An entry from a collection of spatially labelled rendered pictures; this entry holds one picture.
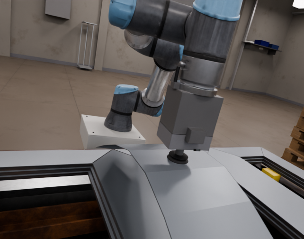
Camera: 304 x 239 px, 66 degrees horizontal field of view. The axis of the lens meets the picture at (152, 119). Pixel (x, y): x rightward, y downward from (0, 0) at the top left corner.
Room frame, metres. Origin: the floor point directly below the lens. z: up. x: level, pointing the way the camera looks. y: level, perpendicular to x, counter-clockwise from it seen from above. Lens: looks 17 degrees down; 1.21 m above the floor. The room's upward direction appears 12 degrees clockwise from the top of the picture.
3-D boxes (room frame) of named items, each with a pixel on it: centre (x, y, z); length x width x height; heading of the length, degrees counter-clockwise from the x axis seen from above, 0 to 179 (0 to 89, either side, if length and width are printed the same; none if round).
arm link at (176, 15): (0.52, -0.04, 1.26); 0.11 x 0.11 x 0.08; 6
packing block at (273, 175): (0.92, -0.55, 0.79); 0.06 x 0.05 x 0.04; 29
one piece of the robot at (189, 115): (0.41, -0.07, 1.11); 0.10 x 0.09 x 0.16; 22
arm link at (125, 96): (1.19, 0.16, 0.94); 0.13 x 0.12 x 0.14; 96
